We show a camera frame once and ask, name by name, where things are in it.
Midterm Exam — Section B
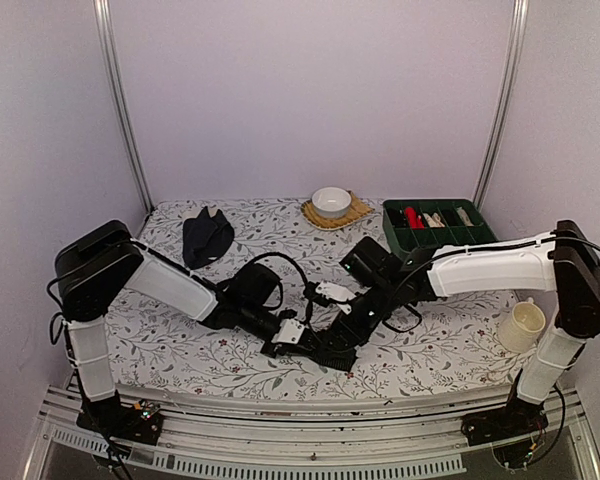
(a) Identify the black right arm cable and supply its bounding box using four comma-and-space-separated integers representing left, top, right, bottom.
302, 234, 600, 335

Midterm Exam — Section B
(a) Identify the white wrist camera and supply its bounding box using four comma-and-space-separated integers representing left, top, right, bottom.
271, 319, 305, 345
315, 282, 356, 314

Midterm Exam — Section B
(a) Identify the right aluminium frame post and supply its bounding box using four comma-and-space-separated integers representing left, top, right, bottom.
473, 0, 529, 210

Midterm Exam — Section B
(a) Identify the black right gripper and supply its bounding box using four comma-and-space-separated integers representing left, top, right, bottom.
320, 278, 400, 357

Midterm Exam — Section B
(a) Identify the left aluminium frame post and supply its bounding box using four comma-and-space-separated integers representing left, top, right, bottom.
93, 0, 155, 214

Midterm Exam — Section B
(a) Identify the aluminium frame post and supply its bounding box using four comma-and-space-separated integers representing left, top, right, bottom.
473, 0, 529, 210
93, 0, 155, 214

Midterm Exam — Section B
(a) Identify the black striped underwear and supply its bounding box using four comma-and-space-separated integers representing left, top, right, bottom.
298, 326, 357, 372

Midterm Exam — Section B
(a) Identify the floral tablecloth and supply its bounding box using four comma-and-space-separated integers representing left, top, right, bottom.
106, 199, 529, 402

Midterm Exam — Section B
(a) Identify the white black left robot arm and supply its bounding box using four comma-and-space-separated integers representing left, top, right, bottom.
48, 220, 317, 434

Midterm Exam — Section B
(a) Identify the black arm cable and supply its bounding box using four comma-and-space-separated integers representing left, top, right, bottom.
302, 234, 600, 335
219, 251, 311, 321

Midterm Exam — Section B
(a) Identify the beige rolled cloth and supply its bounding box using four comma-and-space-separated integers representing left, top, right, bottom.
423, 213, 446, 228

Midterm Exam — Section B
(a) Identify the white ceramic bowl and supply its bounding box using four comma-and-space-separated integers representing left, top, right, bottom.
311, 187, 352, 219

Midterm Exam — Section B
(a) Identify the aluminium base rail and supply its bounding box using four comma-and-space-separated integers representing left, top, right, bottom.
23, 384, 600, 479

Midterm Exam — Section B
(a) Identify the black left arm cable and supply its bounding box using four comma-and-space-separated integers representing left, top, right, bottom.
219, 251, 311, 321

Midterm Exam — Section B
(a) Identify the green compartment organizer box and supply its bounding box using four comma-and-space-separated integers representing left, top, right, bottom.
382, 199, 496, 259

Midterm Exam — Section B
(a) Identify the red rolled cloth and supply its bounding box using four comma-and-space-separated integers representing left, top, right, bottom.
404, 207, 425, 230

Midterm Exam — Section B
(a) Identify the woven straw mat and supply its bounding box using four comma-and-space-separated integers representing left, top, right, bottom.
300, 187, 374, 231

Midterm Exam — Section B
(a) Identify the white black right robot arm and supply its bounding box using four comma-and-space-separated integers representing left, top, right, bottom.
313, 220, 600, 445

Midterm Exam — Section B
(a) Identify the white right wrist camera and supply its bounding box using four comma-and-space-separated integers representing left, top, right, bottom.
315, 282, 356, 314

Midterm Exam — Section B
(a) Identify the dark navy underwear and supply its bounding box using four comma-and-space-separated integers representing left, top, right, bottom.
182, 206, 235, 270

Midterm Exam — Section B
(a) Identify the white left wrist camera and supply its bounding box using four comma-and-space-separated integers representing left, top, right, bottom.
271, 319, 305, 345

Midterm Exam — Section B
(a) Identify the cream plastic cup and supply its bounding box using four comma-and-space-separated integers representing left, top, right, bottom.
497, 297, 546, 354

